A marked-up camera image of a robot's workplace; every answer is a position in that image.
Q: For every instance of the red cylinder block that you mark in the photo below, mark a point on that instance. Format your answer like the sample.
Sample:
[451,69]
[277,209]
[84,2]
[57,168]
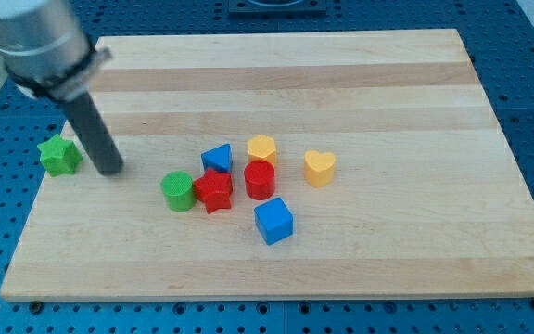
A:
[259,180]

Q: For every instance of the red star block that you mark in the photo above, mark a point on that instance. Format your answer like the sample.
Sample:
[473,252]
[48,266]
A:
[214,190]

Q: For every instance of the green cylinder block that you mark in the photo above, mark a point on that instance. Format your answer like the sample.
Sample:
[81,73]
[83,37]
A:
[177,189]

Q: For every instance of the green star block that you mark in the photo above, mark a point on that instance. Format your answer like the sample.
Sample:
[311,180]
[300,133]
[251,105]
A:
[59,156]

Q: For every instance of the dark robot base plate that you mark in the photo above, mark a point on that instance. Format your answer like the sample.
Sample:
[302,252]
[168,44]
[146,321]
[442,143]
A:
[276,7]

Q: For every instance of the yellow heart block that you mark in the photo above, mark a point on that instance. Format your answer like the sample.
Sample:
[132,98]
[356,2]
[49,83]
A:
[319,167]

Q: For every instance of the yellow hexagon block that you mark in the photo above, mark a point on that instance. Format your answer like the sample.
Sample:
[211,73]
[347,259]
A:
[262,148]

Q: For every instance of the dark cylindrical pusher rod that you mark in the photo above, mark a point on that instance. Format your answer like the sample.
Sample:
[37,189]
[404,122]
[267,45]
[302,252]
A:
[87,123]

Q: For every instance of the wooden board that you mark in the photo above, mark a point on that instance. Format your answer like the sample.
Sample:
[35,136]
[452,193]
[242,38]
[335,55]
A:
[427,201]

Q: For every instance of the blue triangle block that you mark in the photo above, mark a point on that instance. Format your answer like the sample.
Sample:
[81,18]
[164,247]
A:
[219,159]

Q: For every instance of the blue cube block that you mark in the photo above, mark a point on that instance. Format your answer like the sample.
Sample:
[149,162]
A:
[274,220]

